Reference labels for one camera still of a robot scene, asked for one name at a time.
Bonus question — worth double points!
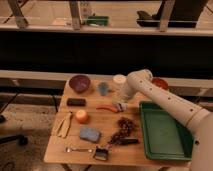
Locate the black marker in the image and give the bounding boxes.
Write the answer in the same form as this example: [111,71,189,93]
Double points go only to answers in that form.
[116,139,139,145]

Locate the red grapes bunch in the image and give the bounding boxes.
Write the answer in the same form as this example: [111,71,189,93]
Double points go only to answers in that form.
[109,117,136,144]

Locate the yellow banana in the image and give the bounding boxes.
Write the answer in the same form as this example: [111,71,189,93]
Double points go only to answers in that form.
[53,112,73,138]

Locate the orange fruit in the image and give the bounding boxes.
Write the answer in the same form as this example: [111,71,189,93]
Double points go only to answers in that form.
[75,110,89,124]

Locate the blue towel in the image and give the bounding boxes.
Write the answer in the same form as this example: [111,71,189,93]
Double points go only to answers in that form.
[79,127,101,143]

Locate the black rectangular block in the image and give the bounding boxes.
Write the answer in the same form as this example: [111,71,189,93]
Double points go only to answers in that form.
[67,98,86,106]

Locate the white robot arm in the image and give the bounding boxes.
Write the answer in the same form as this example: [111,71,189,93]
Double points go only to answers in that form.
[118,69,213,171]

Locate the purple bowl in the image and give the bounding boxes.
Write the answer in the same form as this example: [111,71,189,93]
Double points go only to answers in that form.
[69,75,91,93]

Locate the black object on shelf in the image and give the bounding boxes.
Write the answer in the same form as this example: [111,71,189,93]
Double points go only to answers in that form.
[137,0,208,28]

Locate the blue plastic cup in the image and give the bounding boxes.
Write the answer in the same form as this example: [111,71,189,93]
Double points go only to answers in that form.
[98,82,109,96]

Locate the green box on shelf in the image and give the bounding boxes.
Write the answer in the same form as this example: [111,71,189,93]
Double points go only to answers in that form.
[86,16,109,26]

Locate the green plastic tray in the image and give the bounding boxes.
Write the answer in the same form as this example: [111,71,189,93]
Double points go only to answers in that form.
[139,101,193,161]

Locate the white round container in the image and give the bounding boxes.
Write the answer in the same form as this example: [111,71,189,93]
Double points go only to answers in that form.
[113,74,126,90]

